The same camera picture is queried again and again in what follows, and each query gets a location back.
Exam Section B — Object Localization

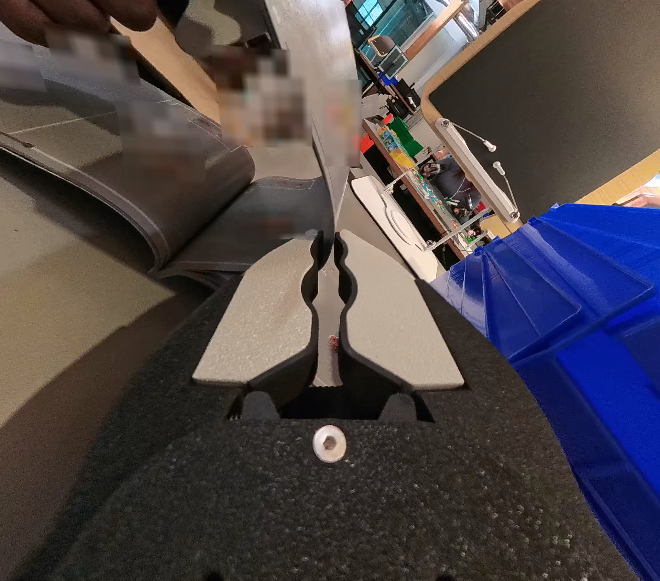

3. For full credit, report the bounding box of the green plastic bin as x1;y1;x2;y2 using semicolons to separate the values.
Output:
387;116;424;155

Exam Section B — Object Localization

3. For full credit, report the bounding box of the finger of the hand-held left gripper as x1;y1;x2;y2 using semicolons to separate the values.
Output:
174;0;274;48

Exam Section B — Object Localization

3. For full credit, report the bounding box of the grey instruction booklet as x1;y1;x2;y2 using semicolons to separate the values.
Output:
0;0;362;388

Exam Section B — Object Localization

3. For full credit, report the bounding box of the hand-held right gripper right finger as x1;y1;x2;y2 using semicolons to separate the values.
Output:
334;229;465;392

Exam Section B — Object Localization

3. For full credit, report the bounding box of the black equipment case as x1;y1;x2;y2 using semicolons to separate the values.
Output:
367;35;409;72

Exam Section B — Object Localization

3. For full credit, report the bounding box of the grey desk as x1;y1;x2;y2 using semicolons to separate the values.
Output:
0;148;418;581

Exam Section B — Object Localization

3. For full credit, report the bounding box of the stack of blue plastic bins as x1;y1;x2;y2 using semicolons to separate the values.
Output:
430;202;660;581

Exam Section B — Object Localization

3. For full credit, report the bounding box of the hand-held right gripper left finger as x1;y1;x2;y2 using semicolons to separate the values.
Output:
192;231;331;392

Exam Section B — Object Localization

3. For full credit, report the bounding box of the thin cord white end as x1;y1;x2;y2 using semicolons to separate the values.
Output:
492;161;518;213
453;121;498;152

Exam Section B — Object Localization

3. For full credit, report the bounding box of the background wooden table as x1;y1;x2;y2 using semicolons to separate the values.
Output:
361;120;497;257

